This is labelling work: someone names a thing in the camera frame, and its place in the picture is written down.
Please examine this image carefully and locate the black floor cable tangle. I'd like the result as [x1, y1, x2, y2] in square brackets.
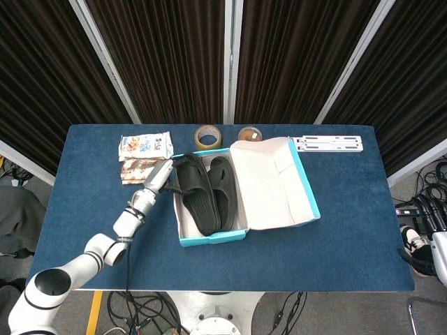
[106, 291, 182, 335]
[0, 155, 34, 191]
[390, 160, 447, 232]

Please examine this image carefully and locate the white cookie snack bag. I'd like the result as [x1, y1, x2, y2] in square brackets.
[118, 131, 175, 162]

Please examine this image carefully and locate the dark pleated curtain panel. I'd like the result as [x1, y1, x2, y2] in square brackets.
[0, 0, 135, 175]
[234, 0, 380, 125]
[323, 0, 447, 175]
[85, 0, 228, 125]

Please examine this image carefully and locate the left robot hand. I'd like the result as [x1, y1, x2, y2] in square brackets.
[142, 159, 182, 195]

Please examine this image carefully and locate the black rubber slipper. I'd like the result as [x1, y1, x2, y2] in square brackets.
[173, 152, 221, 237]
[208, 156, 241, 231]

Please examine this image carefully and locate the dark grey cloth bundle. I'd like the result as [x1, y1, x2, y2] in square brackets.
[0, 184, 48, 259]

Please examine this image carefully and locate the black cable with switch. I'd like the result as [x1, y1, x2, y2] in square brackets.
[270, 292, 305, 335]

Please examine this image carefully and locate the grey metal chair frame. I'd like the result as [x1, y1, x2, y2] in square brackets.
[407, 296, 447, 335]

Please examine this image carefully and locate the yellow floor tape strip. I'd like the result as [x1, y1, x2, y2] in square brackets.
[85, 291, 104, 335]

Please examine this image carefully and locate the brown packing tape roll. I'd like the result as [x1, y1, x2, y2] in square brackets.
[237, 126, 263, 142]

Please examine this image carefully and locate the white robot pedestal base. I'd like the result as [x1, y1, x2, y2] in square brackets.
[163, 291, 266, 335]

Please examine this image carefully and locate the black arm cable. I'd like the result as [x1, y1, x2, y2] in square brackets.
[118, 195, 147, 292]

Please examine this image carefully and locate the white metal folding stand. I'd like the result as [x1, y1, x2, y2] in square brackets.
[288, 135, 364, 154]

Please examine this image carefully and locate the white aluminium partition post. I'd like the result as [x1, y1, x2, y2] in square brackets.
[223, 0, 244, 125]
[68, 0, 141, 125]
[314, 0, 397, 125]
[0, 139, 56, 186]
[386, 137, 447, 188]

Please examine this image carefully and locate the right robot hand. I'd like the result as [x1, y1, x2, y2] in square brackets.
[397, 225, 438, 277]

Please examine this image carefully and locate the gold red snack package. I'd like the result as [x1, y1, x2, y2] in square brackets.
[120, 157, 165, 186]

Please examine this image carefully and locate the light blue shoe box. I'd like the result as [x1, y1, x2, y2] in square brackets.
[172, 137, 321, 248]

